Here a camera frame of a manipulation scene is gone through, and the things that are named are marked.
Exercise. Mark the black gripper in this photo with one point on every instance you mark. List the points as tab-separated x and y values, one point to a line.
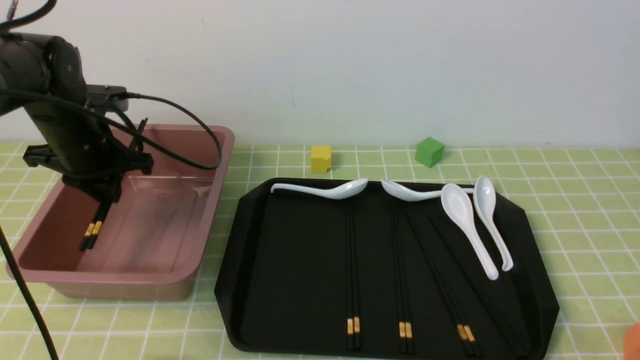
82	148

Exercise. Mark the black chopstick gold band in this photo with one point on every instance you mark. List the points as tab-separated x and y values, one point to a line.
90	228
398	284
435	253
355	283
406	294
99	225
350	292
454	310

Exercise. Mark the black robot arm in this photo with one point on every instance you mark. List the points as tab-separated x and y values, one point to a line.
44	75

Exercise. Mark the pink rectangular plastic bin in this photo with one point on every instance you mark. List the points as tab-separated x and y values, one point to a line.
151	244

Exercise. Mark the black plastic tray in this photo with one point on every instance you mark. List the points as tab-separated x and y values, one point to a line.
282	283

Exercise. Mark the yellow wooden cube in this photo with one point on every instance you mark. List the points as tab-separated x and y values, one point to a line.
321	159

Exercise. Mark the white ceramic spoon far left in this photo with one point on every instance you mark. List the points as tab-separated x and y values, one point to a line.
343	191

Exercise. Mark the white ceramic spoon centre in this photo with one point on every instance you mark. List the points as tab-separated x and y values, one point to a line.
406	194

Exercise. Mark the green wooden cube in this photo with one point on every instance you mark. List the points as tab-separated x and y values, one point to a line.
429	152

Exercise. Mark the white ceramic spoon large front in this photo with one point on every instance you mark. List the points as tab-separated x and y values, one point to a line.
458	207

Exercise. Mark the white ceramic spoon far right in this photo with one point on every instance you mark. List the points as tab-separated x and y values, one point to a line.
485	200

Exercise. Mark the orange object at corner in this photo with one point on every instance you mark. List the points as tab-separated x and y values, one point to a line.
631	343

